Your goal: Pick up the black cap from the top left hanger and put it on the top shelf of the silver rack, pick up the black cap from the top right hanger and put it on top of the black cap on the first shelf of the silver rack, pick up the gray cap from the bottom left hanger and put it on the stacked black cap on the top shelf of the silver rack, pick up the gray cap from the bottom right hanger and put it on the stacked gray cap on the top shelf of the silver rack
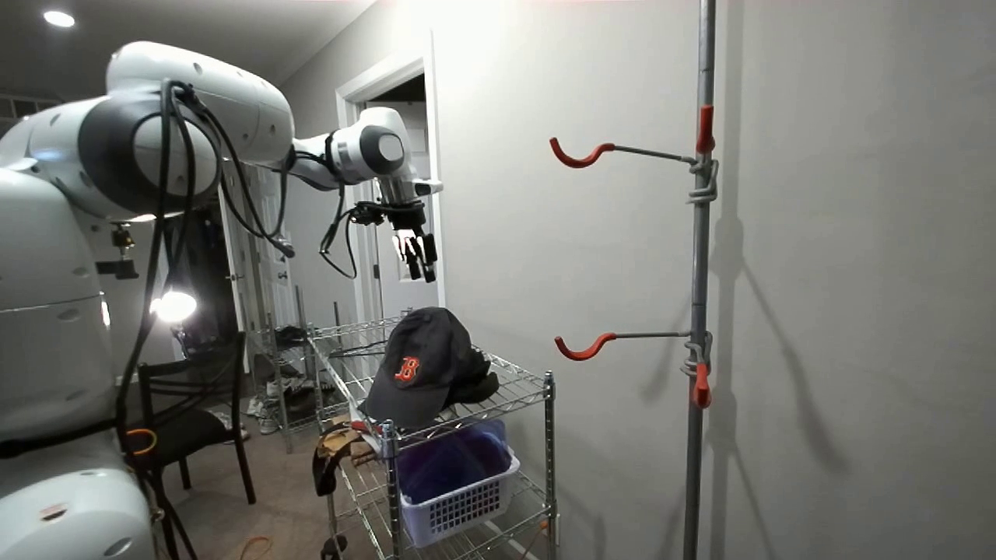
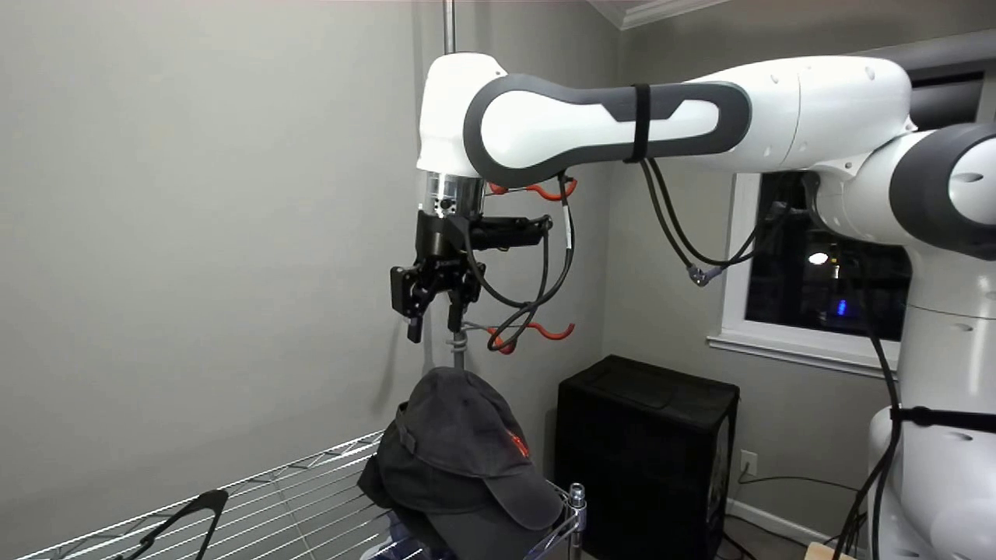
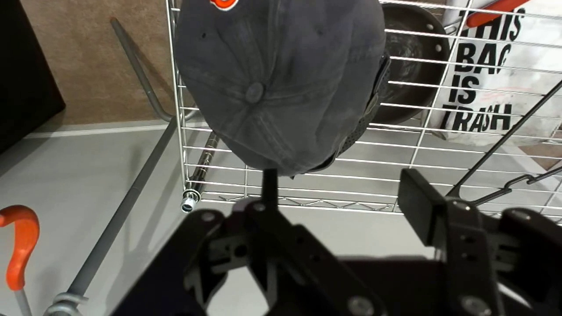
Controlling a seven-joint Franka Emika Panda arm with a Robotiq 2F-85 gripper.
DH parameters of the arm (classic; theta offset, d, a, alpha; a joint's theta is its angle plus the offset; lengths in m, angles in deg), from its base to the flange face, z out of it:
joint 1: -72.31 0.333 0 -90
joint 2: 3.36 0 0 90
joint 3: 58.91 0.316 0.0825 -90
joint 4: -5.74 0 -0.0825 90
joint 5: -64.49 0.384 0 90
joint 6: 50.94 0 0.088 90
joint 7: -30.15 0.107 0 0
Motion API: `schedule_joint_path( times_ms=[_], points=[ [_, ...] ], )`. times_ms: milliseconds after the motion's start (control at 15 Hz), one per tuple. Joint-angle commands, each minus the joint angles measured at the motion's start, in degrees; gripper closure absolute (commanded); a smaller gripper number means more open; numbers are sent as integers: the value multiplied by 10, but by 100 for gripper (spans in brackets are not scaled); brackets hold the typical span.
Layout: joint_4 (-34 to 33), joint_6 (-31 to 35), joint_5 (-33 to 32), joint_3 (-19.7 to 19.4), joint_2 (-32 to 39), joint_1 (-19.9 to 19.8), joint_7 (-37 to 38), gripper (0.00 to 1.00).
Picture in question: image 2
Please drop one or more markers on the white framed window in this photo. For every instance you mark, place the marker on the white framed window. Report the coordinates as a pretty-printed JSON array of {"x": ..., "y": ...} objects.
[{"x": 829, "y": 301}]

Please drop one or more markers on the black cap red B logo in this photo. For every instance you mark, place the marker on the black cap red B logo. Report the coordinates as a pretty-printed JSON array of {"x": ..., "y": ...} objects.
[{"x": 469, "y": 446}]

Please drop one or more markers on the white wall outlet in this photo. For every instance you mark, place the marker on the white wall outlet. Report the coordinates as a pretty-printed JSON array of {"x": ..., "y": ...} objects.
[{"x": 748, "y": 464}]

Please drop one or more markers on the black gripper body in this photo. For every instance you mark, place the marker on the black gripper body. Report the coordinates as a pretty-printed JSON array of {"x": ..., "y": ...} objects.
[{"x": 439, "y": 239}]

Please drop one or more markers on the black speaker box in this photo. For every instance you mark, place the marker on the black speaker box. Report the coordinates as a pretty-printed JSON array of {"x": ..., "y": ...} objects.
[{"x": 656, "y": 454}]

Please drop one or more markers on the beige wooden block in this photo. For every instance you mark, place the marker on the beige wooden block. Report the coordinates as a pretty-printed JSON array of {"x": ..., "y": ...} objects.
[{"x": 829, "y": 551}]

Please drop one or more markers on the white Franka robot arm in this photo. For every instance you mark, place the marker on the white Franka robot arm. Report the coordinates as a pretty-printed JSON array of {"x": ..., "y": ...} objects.
[{"x": 623, "y": 114}]

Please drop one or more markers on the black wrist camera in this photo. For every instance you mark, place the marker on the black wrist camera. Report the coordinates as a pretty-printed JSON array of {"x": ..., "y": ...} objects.
[{"x": 511, "y": 230}]

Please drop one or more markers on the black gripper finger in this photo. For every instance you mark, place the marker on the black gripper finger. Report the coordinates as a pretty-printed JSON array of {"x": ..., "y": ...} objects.
[
  {"x": 409, "y": 301},
  {"x": 459, "y": 303}
]

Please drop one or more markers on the black clothes hanger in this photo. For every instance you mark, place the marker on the black clothes hanger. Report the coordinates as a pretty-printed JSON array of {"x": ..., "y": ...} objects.
[{"x": 212, "y": 503}]

